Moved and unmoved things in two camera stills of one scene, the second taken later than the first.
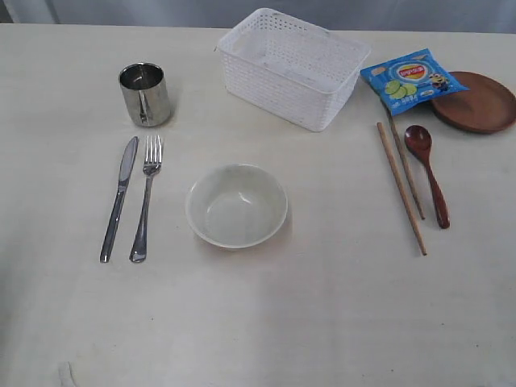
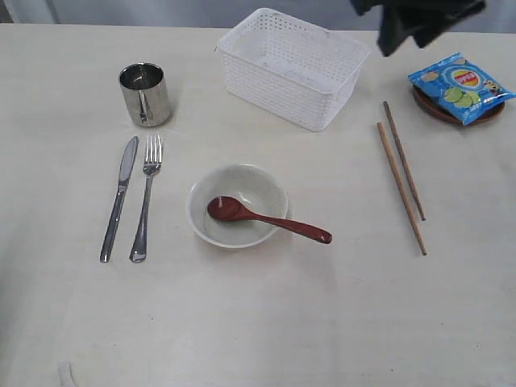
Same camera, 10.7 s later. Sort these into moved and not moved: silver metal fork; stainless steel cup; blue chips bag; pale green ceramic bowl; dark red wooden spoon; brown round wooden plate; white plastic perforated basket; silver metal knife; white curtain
Moved: blue chips bag; dark red wooden spoon; brown round wooden plate
Not moved: pale green ceramic bowl; white plastic perforated basket; silver metal fork; stainless steel cup; silver metal knife; white curtain
